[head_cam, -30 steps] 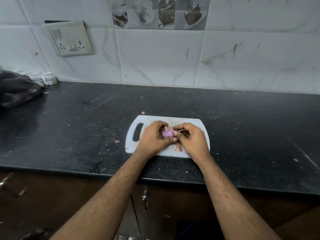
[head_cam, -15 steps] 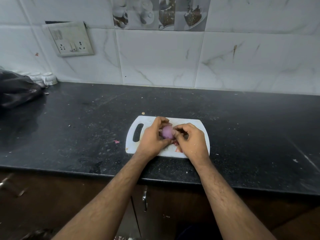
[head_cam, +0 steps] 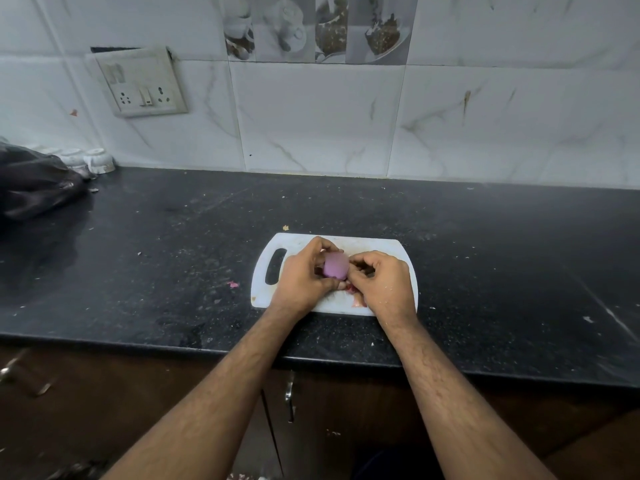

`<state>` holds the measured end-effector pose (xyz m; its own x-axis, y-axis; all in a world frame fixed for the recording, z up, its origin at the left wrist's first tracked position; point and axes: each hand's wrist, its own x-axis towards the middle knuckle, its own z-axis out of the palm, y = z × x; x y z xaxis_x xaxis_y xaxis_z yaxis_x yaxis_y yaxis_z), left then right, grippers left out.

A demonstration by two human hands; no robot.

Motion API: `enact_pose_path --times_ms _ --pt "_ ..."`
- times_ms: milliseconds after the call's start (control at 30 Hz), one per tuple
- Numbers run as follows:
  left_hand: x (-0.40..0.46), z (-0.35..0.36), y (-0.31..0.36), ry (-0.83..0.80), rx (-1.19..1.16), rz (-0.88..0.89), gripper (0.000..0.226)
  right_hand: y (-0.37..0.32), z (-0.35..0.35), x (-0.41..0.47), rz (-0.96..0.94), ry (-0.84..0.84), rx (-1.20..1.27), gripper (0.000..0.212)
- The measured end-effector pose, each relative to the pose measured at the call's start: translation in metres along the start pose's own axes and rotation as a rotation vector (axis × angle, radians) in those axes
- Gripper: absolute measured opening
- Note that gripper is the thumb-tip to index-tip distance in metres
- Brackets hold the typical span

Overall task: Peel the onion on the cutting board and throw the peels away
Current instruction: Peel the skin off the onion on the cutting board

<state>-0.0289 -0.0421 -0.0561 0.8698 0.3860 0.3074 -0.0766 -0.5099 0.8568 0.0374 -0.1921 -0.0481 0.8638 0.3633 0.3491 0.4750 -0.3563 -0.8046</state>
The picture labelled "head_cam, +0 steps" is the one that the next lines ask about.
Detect person's right hand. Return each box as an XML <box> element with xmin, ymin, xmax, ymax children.
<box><xmin>346</xmin><ymin>251</ymin><xmax>418</xmax><ymax>329</ymax></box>

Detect person's left hand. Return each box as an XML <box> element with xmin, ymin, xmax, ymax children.
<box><xmin>270</xmin><ymin>236</ymin><xmax>346</xmax><ymax>316</ymax></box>

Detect purple peeled onion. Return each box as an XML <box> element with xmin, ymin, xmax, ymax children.
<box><xmin>322</xmin><ymin>252</ymin><xmax>350</xmax><ymax>281</ymax></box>

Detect person's left forearm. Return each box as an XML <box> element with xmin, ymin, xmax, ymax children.
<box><xmin>100</xmin><ymin>305</ymin><xmax>311</xmax><ymax>480</ymax></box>

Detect person's right forearm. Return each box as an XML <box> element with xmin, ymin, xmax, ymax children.
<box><xmin>381</xmin><ymin>315</ymin><xmax>558</xmax><ymax>480</ymax></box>

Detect onion peel scraps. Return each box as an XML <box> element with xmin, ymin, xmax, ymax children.
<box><xmin>344</xmin><ymin>282</ymin><xmax>371</xmax><ymax>309</ymax></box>

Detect white plastic cutting board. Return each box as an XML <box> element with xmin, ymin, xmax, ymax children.
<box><xmin>250</xmin><ymin>233</ymin><xmax>419</xmax><ymax>317</ymax></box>

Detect brown cabinet door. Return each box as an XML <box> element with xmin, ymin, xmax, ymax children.
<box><xmin>0</xmin><ymin>342</ymin><xmax>284</xmax><ymax>480</ymax></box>
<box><xmin>262</xmin><ymin>367</ymin><xmax>640</xmax><ymax>480</ymax></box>

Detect small white ceramic cup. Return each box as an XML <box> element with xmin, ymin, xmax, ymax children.
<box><xmin>57</xmin><ymin>148</ymin><xmax>92</xmax><ymax>179</ymax></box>
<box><xmin>83</xmin><ymin>148</ymin><xmax>116</xmax><ymax>175</ymax></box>

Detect black plastic bag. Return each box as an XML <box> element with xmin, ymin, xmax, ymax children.
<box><xmin>0</xmin><ymin>143</ymin><xmax>88</xmax><ymax>221</ymax></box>

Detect metal cabinet handle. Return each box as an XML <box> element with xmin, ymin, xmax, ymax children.
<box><xmin>0</xmin><ymin>348</ymin><xmax>53</xmax><ymax>397</ymax></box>
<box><xmin>284</xmin><ymin>371</ymin><xmax>296</xmax><ymax>424</ymax></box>

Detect white wall socket plate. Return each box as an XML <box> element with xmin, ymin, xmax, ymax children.
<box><xmin>85</xmin><ymin>46</ymin><xmax>189</xmax><ymax>118</ymax></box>

